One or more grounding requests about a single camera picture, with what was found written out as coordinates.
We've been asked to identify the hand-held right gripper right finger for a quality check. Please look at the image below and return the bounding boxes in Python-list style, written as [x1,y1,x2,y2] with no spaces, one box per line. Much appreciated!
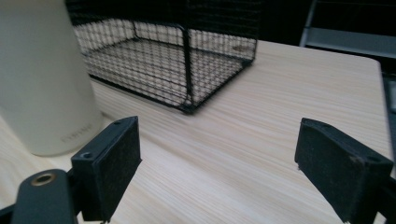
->
[294,117,394,224]

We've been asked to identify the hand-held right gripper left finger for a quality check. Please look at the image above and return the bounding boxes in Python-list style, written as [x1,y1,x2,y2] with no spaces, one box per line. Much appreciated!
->
[70,116,143,224]

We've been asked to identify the cream white kettle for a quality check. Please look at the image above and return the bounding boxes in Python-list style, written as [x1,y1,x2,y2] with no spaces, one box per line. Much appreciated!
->
[0,0,105,157]

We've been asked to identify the grey metal shelf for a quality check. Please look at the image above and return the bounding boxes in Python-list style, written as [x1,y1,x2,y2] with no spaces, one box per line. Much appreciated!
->
[299,0,396,60]

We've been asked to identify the black wire mesh basket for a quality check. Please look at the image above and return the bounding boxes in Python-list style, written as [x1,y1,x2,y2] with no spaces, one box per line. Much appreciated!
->
[64,0,262,114]

